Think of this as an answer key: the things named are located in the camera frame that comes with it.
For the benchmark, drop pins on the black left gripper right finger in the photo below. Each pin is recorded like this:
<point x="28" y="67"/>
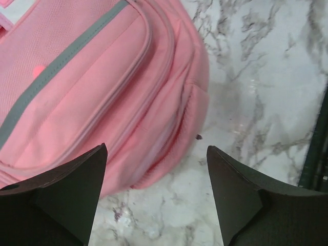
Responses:
<point x="255" y="209"/>

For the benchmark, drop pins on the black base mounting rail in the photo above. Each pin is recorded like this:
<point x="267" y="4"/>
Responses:
<point x="314" y="173"/>

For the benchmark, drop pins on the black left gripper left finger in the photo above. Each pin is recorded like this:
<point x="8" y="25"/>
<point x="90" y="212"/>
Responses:
<point x="56" y="207"/>

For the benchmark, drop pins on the pink student backpack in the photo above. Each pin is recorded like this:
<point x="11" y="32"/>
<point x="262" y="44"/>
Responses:
<point x="132" y="75"/>

